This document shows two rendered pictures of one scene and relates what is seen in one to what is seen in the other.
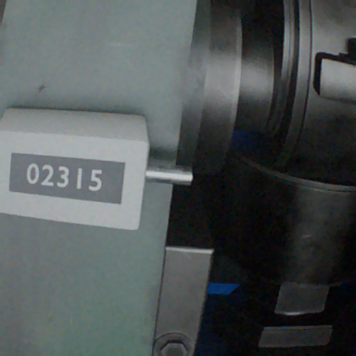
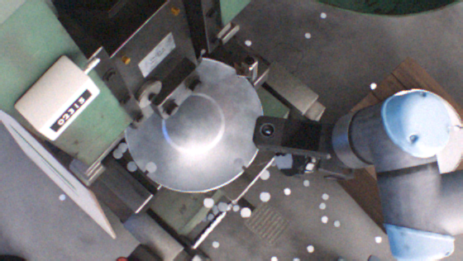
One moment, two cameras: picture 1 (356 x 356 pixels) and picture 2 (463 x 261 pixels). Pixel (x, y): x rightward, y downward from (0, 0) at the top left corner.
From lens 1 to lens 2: 36 cm
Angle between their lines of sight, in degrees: 60
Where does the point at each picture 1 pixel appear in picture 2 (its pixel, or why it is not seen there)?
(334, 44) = not seen: outside the picture
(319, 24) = not seen: outside the picture
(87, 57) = (30, 65)
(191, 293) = (103, 59)
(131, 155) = (87, 85)
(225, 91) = not seen: outside the picture
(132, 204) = (95, 91)
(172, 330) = (105, 72)
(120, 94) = (50, 59)
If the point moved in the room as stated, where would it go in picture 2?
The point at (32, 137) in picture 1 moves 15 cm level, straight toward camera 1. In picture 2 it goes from (53, 117) to (173, 222)
